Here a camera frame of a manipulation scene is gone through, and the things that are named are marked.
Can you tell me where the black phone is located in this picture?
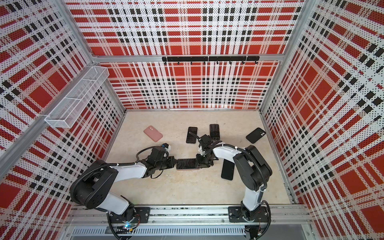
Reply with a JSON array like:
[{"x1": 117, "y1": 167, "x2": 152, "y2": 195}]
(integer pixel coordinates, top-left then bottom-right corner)
[
  {"x1": 176, "y1": 159, "x2": 199, "y2": 170},
  {"x1": 221, "y1": 160, "x2": 235, "y2": 181},
  {"x1": 210, "y1": 124, "x2": 220, "y2": 141},
  {"x1": 186, "y1": 127, "x2": 198, "y2": 144}
]

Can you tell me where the black phone case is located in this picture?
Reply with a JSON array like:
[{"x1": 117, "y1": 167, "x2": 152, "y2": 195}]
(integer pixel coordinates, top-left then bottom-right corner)
[{"x1": 246, "y1": 128, "x2": 266, "y2": 144}]

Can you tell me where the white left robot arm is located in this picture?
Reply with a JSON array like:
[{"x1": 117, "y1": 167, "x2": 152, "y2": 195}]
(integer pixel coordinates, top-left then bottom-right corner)
[{"x1": 70, "y1": 144, "x2": 176, "y2": 222}]

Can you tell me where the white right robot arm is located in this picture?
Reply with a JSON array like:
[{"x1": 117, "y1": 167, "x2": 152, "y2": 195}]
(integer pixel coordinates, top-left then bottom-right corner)
[{"x1": 188, "y1": 132, "x2": 273, "y2": 222}]

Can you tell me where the pink phone case far left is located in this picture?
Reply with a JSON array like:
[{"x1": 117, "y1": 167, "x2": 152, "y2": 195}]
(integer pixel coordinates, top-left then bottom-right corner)
[{"x1": 144, "y1": 126, "x2": 163, "y2": 142}]

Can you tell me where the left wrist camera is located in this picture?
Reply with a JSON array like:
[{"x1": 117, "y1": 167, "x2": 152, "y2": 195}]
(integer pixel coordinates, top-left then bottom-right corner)
[{"x1": 147, "y1": 143, "x2": 171, "y2": 165}]

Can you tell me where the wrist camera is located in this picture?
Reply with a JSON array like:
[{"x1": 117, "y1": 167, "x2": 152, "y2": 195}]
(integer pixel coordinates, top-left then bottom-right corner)
[
  {"x1": 198, "y1": 135, "x2": 214, "y2": 152},
  {"x1": 147, "y1": 143, "x2": 171, "y2": 165}
]

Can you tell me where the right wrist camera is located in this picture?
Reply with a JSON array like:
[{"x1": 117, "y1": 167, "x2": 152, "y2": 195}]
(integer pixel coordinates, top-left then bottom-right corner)
[{"x1": 198, "y1": 135, "x2": 214, "y2": 152}]

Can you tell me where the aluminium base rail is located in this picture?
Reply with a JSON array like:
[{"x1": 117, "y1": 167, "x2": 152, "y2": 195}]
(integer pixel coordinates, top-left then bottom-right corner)
[{"x1": 60, "y1": 205, "x2": 317, "y2": 240}]

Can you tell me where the black hook rail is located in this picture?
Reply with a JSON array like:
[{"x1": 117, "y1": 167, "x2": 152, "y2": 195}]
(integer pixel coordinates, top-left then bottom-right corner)
[{"x1": 162, "y1": 56, "x2": 260, "y2": 64}]

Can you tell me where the white wire mesh basket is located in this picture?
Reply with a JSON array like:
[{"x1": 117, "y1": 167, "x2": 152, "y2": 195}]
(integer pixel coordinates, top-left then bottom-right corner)
[{"x1": 45, "y1": 66, "x2": 109, "y2": 129}]

